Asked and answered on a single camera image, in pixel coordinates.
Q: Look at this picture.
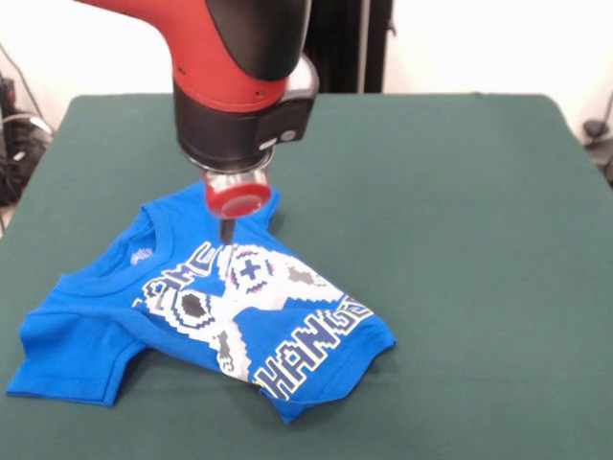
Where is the black cable bundle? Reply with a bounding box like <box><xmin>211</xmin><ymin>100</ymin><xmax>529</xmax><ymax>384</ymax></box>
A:
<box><xmin>0</xmin><ymin>71</ymin><xmax>53</xmax><ymax>207</ymax></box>

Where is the dark green table cloth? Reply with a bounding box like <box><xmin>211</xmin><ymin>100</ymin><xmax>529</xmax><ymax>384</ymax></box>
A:
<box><xmin>0</xmin><ymin>93</ymin><xmax>613</xmax><ymax>460</ymax></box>

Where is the black chair base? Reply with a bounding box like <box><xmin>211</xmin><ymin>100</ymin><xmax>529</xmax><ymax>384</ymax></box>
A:
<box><xmin>581</xmin><ymin>119</ymin><xmax>613</xmax><ymax>188</ymax></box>

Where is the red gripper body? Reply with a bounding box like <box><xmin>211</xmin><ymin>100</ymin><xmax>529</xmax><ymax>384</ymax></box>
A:
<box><xmin>203</xmin><ymin>172</ymin><xmax>271</xmax><ymax>220</ymax></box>

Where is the blue printed t-shirt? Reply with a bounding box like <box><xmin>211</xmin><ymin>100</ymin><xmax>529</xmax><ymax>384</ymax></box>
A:
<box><xmin>5</xmin><ymin>180</ymin><xmax>398</xmax><ymax>425</ymax></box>

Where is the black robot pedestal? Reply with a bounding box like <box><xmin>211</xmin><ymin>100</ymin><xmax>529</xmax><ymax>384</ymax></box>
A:
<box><xmin>306</xmin><ymin>0</ymin><xmax>397</xmax><ymax>95</ymax></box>

